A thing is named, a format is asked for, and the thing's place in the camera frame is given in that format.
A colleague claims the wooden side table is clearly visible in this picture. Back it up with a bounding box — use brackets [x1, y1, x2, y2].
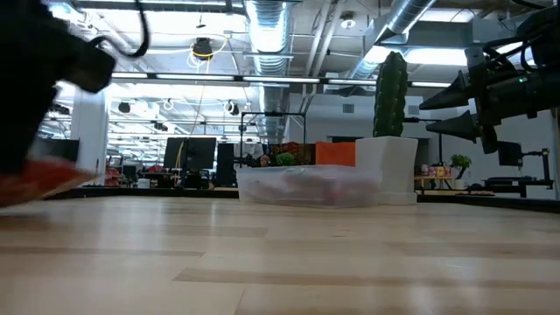
[413, 174, 456, 196]

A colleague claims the black table edge rail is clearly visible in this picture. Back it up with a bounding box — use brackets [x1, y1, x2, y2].
[416, 193, 560, 214]

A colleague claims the black desk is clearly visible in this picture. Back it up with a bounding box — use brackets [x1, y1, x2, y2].
[466, 175, 556, 199]

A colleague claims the pink box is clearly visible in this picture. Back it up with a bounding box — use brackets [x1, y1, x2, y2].
[427, 164, 452, 179]

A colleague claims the black ceiling camera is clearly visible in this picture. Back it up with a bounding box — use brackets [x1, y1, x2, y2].
[191, 37, 214, 61]

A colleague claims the clear plastic bin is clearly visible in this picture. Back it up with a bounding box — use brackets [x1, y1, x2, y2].
[234, 164, 382, 209]

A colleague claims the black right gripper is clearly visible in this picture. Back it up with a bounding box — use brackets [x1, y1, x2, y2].
[418, 43, 560, 155]

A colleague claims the black computer monitor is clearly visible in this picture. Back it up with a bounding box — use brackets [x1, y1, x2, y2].
[163, 136, 218, 172]

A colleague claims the small green potted plant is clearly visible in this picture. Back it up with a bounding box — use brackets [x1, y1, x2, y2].
[451, 153, 474, 190]

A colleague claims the green leafy plant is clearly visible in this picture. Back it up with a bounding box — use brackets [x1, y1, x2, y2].
[274, 151, 298, 168]

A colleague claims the tall green cactus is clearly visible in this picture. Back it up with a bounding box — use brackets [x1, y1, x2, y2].
[372, 51, 410, 138]

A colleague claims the orange box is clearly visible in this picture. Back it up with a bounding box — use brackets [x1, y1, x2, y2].
[314, 140, 357, 168]

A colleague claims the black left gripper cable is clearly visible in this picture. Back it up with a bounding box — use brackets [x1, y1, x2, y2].
[89, 0, 151, 60]

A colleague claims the black monitor on arm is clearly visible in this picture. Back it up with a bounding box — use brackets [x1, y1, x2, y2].
[496, 140, 551, 168]

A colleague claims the black computer tower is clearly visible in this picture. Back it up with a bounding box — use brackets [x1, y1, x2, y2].
[215, 142, 236, 188]

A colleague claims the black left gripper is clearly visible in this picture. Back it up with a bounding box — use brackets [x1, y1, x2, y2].
[0, 0, 81, 174]

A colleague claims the white square planter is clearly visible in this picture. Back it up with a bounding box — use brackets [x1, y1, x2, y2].
[354, 136, 419, 207]

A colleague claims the silver ventilation duct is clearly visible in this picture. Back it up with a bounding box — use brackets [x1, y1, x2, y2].
[349, 0, 438, 81]

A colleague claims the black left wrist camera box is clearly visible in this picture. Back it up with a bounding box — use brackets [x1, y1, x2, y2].
[64, 39, 117, 95]

